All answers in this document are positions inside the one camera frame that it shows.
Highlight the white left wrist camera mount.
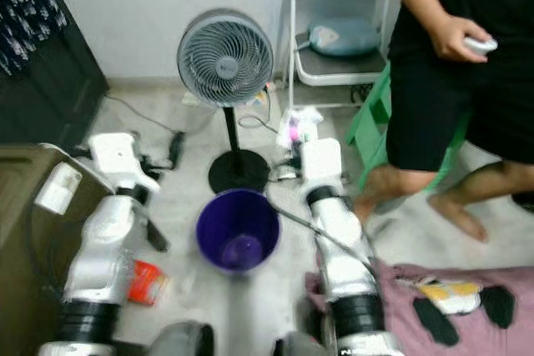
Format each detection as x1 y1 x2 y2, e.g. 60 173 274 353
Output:
89 132 161 196

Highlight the white handheld controller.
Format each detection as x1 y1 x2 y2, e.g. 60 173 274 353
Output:
463 35 500 56

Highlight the bare person hand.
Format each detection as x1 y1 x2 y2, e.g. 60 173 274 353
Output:
428 14 489 63

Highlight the purple plastic bin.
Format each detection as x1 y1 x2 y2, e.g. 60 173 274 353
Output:
195 188 282 276

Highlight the green plastic stool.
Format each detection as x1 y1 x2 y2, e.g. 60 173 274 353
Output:
344 63 468 192

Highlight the red snack packet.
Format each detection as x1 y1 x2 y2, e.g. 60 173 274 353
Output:
127 259 169 307

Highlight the black cabinet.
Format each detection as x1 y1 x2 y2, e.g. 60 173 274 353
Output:
0 0 111 148

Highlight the dark floral print cloth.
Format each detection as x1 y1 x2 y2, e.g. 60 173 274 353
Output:
0 0 69 75

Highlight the light blue cushion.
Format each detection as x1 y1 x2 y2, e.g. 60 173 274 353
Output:
295 16 382 58

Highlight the olive brown storage box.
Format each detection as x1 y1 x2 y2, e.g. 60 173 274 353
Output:
0 143 116 356

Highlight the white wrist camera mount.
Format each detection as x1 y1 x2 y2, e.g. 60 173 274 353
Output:
89 132 161 196
299 138 345 200

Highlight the grey pedestal fan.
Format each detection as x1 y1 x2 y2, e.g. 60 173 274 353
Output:
177 8 275 195

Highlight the mauve cartoon print blanket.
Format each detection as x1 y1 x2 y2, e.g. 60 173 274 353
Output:
303 258 534 356

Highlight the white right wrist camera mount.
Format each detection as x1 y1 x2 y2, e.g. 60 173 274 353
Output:
299 138 345 200

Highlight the clear plastic wrapper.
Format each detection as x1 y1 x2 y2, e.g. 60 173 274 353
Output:
278 106 326 157

